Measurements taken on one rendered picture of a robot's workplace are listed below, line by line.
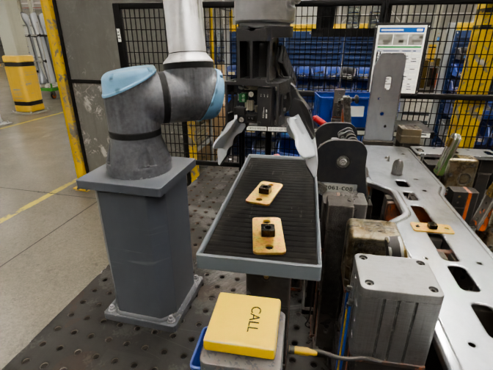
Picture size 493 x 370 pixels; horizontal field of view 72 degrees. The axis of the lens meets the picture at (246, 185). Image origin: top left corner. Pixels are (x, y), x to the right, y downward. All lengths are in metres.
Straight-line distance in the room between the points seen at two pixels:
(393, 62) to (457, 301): 1.02
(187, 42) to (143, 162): 0.28
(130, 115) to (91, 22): 2.56
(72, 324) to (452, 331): 0.86
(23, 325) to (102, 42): 2.16
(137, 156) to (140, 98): 0.13
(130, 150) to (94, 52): 2.57
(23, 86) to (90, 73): 4.87
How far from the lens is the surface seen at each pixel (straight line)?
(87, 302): 1.12
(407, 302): 0.47
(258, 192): 0.54
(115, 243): 0.88
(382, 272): 0.49
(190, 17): 0.82
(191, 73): 0.79
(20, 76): 8.17
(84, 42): 3.37
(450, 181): 1.27
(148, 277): 0.89
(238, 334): 0.31
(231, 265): 0.39
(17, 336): 2.22
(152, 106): 0.77
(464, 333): 0.61
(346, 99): 1.19
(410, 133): 1.52
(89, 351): 0.98
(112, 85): 0.77
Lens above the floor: 1.39
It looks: 23 degrees down
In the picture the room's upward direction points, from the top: straight up
